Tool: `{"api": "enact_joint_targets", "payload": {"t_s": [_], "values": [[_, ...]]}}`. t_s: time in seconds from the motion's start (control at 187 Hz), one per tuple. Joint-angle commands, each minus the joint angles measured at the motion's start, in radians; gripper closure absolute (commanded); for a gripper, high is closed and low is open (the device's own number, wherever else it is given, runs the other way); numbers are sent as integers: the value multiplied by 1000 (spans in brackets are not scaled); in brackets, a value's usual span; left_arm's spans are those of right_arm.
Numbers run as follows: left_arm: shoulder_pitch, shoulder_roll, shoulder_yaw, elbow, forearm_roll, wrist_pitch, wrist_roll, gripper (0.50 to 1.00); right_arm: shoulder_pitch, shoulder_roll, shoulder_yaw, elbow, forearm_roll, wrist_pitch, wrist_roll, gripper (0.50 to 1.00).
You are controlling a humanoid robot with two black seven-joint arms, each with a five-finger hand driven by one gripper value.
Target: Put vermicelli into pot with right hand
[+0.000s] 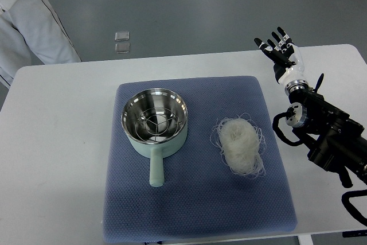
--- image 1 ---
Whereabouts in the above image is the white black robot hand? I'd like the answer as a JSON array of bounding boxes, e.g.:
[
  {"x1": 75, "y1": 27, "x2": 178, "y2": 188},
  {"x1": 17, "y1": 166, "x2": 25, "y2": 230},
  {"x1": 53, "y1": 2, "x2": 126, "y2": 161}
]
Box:
[{"x1": 254, "y1": 26, "x2": 309, "y2": 94}]

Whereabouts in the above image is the white vermicelli bundle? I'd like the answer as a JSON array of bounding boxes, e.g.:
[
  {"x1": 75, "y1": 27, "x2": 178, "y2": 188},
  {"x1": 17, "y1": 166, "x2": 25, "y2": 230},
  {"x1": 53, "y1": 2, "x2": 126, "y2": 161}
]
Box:
[{"x1": 210, "y1": 113, "x2": 266, "y2": 179}]

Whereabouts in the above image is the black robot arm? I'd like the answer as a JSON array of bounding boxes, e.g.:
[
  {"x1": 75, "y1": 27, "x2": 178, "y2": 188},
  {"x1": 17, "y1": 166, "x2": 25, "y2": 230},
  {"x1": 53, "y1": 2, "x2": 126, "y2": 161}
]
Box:
[{"x1": 285, "y1": 75, "x2": 366, "y2": 188}]

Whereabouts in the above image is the mint green steel pot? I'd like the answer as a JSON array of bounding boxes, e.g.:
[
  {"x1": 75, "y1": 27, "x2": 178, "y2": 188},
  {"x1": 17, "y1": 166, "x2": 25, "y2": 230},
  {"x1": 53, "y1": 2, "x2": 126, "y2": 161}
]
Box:
[{"x1": 121, "y1": 88, "x2": 188, "y2": 187}]

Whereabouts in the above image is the blue textured mat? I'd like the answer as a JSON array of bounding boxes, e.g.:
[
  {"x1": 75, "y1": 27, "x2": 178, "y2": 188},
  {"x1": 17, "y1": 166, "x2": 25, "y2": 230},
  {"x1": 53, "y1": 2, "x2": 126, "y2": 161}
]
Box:
[{"x1": 103, "y1": 76, "x2": 297, "y2": 243}]

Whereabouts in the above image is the lower metal floor plate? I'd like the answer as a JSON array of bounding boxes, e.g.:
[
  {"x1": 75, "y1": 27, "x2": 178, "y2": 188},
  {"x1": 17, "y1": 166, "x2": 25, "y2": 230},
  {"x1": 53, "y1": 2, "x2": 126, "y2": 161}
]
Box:
[{"x1": 115, "y1": 42, "x2": 130, "y2": 53}]

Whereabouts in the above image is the metal floor plate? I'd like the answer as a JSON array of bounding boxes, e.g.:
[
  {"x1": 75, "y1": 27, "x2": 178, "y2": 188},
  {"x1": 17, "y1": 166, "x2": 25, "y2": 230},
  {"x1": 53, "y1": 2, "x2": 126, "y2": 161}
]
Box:
[
  {"x1": 115, "y1": 31, "x2": 130, "y2": 41},
  {"x1": 115, "y1": 42, "x2": 130, "y2": 53}
]

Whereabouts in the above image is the upper metal floor plate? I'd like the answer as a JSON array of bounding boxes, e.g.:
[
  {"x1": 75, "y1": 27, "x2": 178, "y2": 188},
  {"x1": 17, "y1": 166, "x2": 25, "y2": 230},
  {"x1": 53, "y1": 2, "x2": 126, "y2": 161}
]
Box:
[{"x1": 115, "y1": 31, "x2": 130, "y2": 41}]

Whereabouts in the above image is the person in white clothes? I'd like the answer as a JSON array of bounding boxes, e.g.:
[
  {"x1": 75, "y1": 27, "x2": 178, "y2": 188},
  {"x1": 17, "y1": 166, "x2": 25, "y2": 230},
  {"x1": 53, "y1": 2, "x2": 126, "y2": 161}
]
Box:
[{"x1": 1, "y1": 0, "x2": 81, "y2": 88}]

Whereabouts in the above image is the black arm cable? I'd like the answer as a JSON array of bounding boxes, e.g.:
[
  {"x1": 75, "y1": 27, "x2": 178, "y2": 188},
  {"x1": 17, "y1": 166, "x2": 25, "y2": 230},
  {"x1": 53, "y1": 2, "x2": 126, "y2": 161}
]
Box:
[{"x1": 272, "y1": 112, "x2": 309, "y2": 147}]

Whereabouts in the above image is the wire steaming rack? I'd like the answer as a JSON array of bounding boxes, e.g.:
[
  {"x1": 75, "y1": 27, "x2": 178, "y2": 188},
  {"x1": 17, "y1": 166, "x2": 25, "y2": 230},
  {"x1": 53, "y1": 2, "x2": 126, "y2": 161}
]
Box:
[{"x1": 134, "y1": 108, "x2": 180, "y2": 143}]

